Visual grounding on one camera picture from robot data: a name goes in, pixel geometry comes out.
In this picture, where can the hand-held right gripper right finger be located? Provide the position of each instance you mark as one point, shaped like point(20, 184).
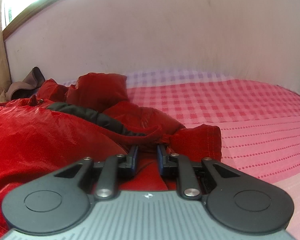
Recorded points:
point(161, 160)

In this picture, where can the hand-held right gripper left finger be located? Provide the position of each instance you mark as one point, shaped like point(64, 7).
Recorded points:
point(133, 158)

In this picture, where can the red puffer jacket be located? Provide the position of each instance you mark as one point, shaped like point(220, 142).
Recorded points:
point(65, 130)

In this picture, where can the pink checkered bed sheet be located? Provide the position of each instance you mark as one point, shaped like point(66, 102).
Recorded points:
point(240, 125)

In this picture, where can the brown cloth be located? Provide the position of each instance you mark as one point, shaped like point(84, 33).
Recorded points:
point(25, 82)

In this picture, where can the wooden window frame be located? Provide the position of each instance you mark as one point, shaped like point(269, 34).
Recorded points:
point(32, 7)

